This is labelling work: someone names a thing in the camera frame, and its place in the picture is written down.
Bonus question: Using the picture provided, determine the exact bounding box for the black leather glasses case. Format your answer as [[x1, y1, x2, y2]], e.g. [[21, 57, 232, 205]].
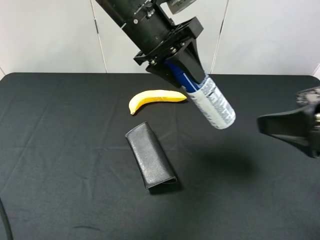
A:
[[125, 122, 177, 189]]

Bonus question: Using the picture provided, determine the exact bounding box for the black tablecloth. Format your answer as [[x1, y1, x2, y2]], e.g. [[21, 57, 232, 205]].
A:
[[0, 73, 320, 240]]

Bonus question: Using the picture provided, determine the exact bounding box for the yellow banana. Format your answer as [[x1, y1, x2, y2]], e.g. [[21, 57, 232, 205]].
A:
[[128, 89, 187, 115]]

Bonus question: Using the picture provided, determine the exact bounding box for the blue and white spray can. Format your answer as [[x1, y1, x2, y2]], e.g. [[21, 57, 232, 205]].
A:
[[165, 61, 236, 130]]

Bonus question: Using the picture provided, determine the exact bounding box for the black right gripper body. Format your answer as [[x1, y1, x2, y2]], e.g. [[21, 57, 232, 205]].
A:
[[311, 103, 320, 158]]

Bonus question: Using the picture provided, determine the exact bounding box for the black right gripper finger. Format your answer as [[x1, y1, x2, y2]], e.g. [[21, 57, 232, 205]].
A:
[[257, 106, 316, 158], [296, 86, 320, 105]]

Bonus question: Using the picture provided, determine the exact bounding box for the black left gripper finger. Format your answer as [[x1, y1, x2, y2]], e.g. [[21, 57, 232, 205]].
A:
[[167, 38, 206, 84], [146, 63, 182, 89]]

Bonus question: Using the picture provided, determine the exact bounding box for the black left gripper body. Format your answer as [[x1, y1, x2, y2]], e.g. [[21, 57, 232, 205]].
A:
[[120, 5, 203, 65]]

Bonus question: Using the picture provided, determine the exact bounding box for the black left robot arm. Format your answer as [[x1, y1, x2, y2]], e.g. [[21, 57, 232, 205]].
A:
[[97, 0, 206, 88]]

